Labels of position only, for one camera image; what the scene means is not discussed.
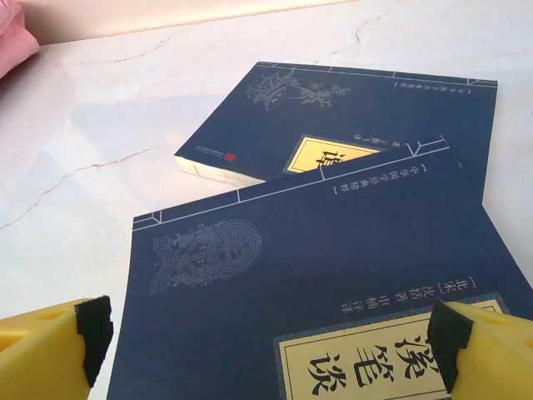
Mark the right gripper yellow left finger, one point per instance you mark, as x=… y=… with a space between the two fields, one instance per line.
x=37 y=354

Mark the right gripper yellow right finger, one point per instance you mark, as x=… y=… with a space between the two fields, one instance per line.
x=499 y=358

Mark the dark blue book round emblem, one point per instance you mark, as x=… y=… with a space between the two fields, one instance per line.
x=258 y=325

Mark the dark blue book plant emblem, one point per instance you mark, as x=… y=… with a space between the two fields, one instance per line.
x=333 y=112

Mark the pink backpack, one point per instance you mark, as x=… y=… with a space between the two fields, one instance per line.
x=14 y=46

